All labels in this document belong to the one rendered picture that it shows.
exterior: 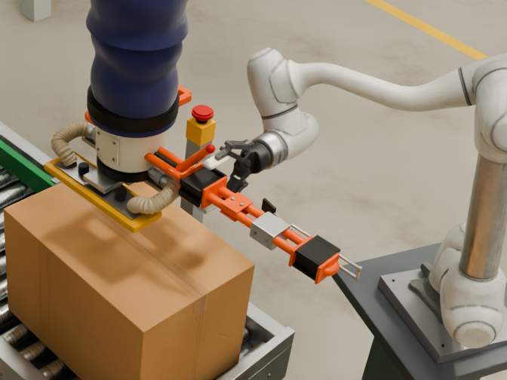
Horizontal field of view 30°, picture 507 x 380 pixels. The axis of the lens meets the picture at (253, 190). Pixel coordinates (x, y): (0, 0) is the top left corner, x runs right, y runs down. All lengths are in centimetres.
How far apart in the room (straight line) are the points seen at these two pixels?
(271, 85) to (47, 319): 94
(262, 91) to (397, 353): 84
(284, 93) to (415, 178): 232
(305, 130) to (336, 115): 252
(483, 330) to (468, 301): 8
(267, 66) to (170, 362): 82
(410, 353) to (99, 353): 86
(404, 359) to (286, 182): 190
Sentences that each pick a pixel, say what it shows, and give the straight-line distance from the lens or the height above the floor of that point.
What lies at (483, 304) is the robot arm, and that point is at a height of 103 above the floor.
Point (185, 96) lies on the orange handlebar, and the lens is 259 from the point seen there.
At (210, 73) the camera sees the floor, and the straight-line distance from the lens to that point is 519.
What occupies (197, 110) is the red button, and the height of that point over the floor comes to 104.
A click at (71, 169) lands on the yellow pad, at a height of 117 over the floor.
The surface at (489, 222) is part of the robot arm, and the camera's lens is 241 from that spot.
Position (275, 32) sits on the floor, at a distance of 568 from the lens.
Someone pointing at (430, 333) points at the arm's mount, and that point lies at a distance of 275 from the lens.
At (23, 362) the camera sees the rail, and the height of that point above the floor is 60.
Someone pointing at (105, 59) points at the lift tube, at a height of 154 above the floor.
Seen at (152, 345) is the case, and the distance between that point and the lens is 244.
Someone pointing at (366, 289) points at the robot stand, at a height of 75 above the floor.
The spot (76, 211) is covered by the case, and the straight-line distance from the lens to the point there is 270.
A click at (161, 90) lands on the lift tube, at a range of 226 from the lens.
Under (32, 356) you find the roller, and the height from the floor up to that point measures 54.
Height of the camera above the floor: 269
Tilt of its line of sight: 38 degrees down
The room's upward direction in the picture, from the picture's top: 9 degrees clockwise
